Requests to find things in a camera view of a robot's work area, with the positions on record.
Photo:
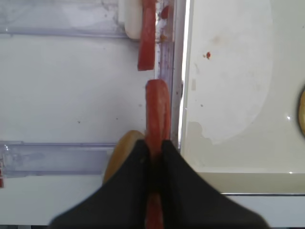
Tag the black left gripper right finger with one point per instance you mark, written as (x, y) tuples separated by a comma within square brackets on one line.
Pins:
[(189, 202)]

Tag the clear bun slice pusher track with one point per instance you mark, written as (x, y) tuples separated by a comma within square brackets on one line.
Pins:
[(19, 159)]

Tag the bun bottom slice on tray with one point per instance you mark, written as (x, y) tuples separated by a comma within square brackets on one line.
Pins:
[(301, 111)]

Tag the left clear divider strip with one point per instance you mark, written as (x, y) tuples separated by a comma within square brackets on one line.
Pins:
[(170, 18)]

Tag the tomato slice front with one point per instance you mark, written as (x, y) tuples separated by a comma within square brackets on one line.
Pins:
[(158, 122)]

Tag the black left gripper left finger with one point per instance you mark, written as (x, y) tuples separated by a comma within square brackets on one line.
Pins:
[(120, 203)]

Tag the left red rail strip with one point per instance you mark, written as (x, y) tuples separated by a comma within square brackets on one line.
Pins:
[(1, 176)]

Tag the clear tomato pusher track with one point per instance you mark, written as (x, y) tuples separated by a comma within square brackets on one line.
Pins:
[(88, 18)]

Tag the upright bun slice left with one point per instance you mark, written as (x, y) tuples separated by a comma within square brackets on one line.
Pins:
[(122, 150)]

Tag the white metal tray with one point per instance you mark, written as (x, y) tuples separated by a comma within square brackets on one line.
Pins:
[(246, 70)]

